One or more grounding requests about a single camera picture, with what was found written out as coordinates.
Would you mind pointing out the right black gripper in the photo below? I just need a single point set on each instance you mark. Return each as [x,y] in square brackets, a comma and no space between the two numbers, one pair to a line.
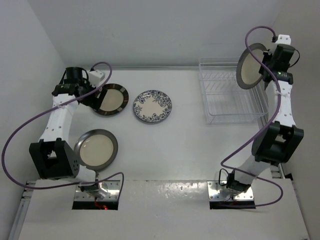
[267,55]

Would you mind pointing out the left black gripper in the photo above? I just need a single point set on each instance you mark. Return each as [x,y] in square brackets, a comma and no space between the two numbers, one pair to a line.
[92,101]

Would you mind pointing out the grey rim plate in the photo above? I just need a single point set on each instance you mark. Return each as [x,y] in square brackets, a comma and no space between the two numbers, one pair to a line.
[97,149]
[247,70]

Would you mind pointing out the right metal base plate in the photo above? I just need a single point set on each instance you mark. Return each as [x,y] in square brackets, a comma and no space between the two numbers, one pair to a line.
[218,193]

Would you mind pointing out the white front board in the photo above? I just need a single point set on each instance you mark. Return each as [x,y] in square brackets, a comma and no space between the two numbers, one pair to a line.
[161,210]

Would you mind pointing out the blue floral plate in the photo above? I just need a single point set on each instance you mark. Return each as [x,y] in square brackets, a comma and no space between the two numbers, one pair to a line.
[152,106]

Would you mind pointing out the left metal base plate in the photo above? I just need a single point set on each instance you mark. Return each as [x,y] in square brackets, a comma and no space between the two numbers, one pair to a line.
[106,191]

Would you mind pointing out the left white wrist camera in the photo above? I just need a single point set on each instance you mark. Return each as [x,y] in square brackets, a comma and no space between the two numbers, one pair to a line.
[96,76]

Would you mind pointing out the brown striped rim plate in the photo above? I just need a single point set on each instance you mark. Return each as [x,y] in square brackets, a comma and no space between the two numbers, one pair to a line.
[114,101]

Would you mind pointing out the white wire dish rack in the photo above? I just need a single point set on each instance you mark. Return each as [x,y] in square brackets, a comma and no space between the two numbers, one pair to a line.
[224,101]

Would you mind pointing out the metal base plate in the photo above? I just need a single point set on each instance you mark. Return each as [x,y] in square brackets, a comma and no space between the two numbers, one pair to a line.
[106,191]
[218,193]

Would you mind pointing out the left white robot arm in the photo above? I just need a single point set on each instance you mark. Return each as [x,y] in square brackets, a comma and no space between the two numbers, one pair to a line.
[52,155]

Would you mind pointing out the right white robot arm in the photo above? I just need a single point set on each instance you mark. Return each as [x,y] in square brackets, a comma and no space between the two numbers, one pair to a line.
[280,136]

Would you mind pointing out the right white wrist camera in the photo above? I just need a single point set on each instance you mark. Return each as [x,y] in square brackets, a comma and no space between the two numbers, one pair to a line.
[281,39]

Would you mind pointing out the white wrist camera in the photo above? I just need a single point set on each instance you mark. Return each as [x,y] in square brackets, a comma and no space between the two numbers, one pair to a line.
[96,76]
[281,39]

